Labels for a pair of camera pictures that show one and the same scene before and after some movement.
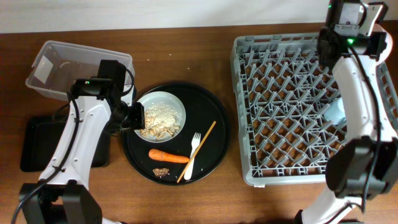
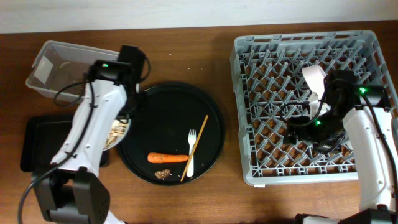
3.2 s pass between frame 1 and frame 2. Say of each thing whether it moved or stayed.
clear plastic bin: stayed
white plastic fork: moved
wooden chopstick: moved
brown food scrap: moved
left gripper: moved
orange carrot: moved
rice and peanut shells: moved
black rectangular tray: stayed
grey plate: moved
